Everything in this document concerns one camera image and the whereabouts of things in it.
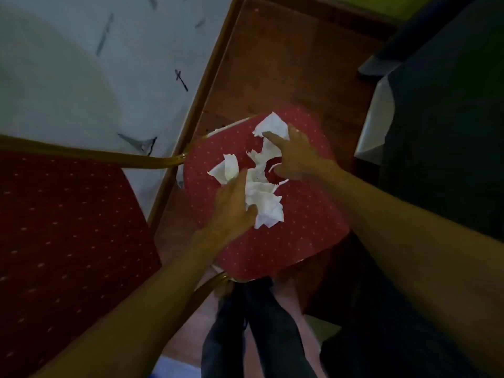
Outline table with grey cloth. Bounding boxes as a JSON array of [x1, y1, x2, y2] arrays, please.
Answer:
[[356, 0, 504, 243]]

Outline person's right forearm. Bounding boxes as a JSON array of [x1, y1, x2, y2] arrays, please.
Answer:
[[314, 161, 504, 378]]

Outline person's left forearm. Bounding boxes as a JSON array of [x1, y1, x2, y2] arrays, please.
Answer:
[[31, 236, 221, 378]]

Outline red chair with gold frame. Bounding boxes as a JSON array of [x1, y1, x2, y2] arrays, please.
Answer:
[[0, 106, 351, 378]]

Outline person's grey trousers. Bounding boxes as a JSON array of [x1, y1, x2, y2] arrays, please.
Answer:
[[201, 279, 316, 378]]

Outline person's right hand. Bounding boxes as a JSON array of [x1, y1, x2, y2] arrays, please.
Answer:
[[261, 123, 339, 182]]

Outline black wall decals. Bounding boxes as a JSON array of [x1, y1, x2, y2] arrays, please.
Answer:
[[94, 0, 207, 156]]

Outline person's left hand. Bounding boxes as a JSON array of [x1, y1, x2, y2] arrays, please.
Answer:
[[193, 167, 259, 258]]

